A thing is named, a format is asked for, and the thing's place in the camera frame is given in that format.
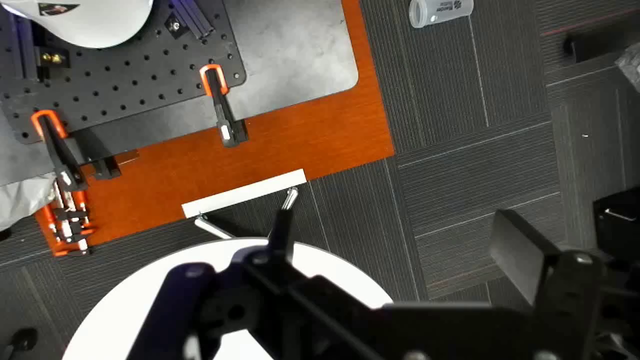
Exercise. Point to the blue aluminium rail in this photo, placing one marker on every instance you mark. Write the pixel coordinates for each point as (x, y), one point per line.
(192, 16)

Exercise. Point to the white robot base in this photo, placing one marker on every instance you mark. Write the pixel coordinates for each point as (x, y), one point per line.
(92, 23)

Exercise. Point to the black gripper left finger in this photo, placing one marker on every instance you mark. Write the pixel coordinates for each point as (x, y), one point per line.
(280, 232)

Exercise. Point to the orange black bar clamp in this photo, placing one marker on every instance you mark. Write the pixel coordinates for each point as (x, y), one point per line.
(59, 150)
(222, 110)

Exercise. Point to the black box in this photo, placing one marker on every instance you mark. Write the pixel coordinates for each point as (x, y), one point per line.
(620, 222)

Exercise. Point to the white labelled bottle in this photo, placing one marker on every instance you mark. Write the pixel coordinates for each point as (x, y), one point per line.
(440, 11)

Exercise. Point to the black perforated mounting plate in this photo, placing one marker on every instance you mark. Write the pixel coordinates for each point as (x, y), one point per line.
(126, 80)

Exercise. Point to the silver orange clamp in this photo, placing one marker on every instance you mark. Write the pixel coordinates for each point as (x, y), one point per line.
(67, 217)

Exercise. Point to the white plastic sheet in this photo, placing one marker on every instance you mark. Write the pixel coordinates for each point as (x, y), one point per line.
(21, 190)

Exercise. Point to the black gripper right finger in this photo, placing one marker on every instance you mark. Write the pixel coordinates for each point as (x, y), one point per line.
(523, 257)

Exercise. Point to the white flat bar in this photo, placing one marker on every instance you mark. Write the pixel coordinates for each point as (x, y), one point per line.
(243, 193)

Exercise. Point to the grey textured object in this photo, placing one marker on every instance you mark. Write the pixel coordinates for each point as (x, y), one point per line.
(630, 63)

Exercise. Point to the silver metal leg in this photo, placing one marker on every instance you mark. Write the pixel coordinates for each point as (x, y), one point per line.
(213, 228)

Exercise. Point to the small black object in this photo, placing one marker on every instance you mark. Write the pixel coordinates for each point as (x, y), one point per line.
(21, 341)

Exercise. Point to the black perforated breadboard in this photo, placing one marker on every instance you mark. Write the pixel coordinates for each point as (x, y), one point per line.
(293, 46)

